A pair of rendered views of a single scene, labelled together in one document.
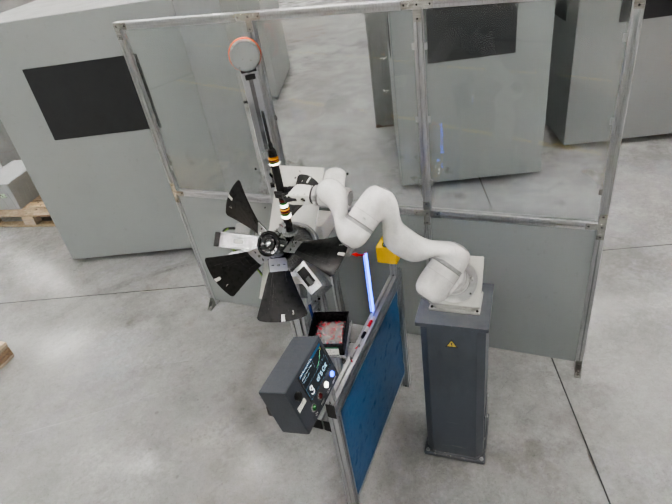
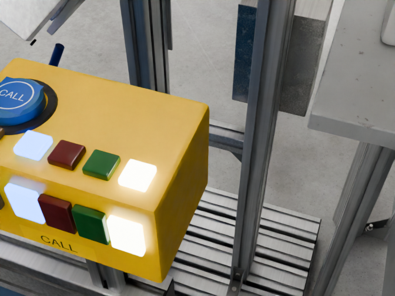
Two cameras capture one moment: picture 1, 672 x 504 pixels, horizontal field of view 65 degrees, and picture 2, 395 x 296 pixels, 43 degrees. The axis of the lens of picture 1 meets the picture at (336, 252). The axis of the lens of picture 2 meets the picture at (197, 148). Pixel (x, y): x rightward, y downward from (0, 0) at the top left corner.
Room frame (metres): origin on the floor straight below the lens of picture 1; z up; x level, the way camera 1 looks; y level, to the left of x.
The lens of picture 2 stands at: (2.17, -0.52, 1.31)
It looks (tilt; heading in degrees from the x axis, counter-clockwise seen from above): 48 degrees down; 82
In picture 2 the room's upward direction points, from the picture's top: straight up
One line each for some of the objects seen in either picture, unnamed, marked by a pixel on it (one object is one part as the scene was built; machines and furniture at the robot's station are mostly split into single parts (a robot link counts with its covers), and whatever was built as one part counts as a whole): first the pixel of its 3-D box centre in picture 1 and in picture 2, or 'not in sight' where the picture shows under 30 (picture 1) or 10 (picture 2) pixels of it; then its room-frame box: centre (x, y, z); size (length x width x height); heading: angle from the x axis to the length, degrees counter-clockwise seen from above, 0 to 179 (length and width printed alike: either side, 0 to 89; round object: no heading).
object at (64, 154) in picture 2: not in sight; (66, 154); (2.11, -0.30, 1.08); 0.02 x 0.02 x 0.01; 62
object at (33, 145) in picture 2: not in sight; (33, 145); (2.09, -0.29, 1.08); 0.02 x 0.02 x 0.01; 62
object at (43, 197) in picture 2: not in sight; (58, 214); (2.10, -0.32, 1.04); 0.02 x 0.01 x 0.03; 152
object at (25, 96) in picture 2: not in sight; (15, 102); (2.08, -0.25, 1.08); 0.04 x 0.04 x 0.02
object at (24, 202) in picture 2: not in sight; (26, 204); (2.08, -0.31, 1.04); 0.02 x 0.01 x 0.03; 152
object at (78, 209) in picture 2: not in sight; (91, 225); (2.13, -0.33, 1.04); 0.02 x 0.01 x 0.03; 152
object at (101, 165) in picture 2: not in sight; (101, 164); (2.14, -0.31, 1.08); 0.02 x 0.02 x 0.01; 62
